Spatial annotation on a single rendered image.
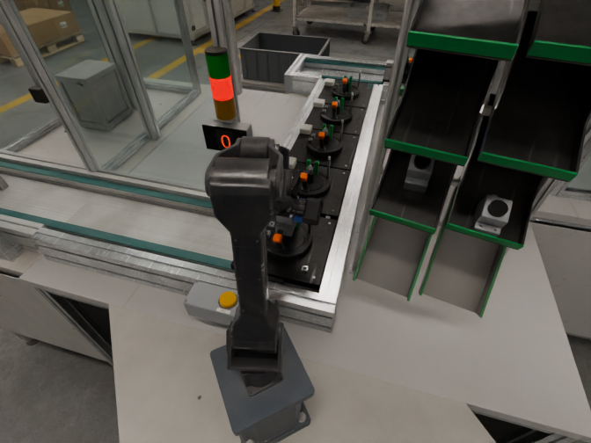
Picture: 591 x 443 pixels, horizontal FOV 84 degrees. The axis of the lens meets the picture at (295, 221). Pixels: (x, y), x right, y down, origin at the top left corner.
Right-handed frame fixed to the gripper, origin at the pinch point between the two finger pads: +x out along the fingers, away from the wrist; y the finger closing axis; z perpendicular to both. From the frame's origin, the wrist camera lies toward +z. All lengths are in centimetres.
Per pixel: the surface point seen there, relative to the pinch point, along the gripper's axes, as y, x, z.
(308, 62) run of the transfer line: 30, 94, 107
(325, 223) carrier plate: -9.1, 14.3, 0.7
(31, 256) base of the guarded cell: 78, 7, -28
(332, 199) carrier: -9.0, 20.7, 9.6
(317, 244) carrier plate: -8.7, 9.3, -6.3
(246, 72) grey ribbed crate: 88, 140, 125
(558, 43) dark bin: -38, -41, 19
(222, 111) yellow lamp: 18.4, -11.4, 18.9
